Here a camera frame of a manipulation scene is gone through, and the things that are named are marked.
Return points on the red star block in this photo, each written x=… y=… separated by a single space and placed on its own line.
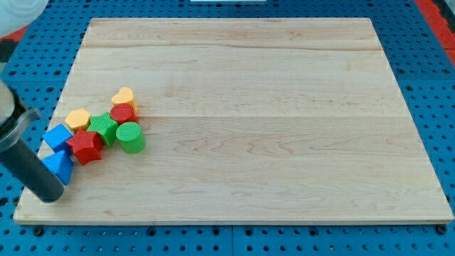
x=86 y=146

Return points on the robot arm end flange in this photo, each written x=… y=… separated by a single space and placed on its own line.
x=16 y=117

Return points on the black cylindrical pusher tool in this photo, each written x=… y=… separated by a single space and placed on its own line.
x=31 y=172

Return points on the yellow hexagon block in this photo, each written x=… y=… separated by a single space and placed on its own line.
x=78 y=120

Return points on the yellow heart block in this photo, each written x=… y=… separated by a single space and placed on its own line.
x=125 y=95

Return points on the wooden board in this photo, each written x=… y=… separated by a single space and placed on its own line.
x=247 y=121

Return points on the green cylinder block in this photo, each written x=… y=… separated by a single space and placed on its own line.
x=130 y=137

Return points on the blue perforated base mat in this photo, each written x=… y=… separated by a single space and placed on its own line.
x=40 y=64

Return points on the blue cube block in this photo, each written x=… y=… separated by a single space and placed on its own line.
x=56 y=139

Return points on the blue triangle block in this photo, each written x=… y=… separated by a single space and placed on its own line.
x=61 y=165

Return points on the red cylinder block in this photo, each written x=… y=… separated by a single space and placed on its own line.
x=123 y=113

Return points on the green star block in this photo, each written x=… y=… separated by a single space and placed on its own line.
x=105 y=126

